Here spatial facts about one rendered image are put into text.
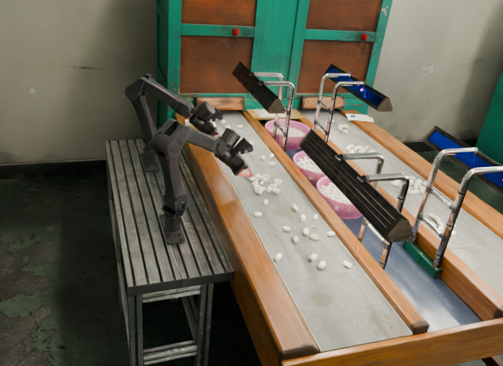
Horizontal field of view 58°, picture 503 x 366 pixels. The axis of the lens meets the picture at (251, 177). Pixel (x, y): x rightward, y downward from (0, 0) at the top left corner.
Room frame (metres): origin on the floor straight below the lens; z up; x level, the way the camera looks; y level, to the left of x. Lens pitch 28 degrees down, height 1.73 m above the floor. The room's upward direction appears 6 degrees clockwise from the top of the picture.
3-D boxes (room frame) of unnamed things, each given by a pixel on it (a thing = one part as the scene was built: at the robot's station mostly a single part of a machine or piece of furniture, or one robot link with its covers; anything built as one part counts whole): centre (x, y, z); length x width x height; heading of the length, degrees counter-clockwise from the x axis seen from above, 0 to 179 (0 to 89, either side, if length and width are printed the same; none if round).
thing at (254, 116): (2.69, -0.10, 0.77); 0.33 x 0.15 x 0.01; 110
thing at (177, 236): (1.50, 0.29, 0.71); 0.20 x 0.07 x 0.08; 22
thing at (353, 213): (1.81, -0.43, 0.72); 0.27 x 0.27 x 0.10
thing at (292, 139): (2.49, -0.18, 0.72); 0.27 x 0.27 x 0.10
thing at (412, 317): (1.86, -0.24, 0.71); 1.81 x 0.05 x 0.11; 20
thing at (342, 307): (1.80, -0.07, 0.73); 1.81 x 0.30 x 0.02; 20
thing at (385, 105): (2.42, -0.50, 1.08); 0.62 x 0.08 x 0.07; 20
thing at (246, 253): (1.73, 0.13, 0.67); 1.81 x 0.12 x 0.19; 20
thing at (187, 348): (1.76, 0.45, 0.31); 1.20 x 0.29 x 0.63; 22
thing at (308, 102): (2.86, -0.40, 0.83); 0.30 x 0.06 x 0.07; 110
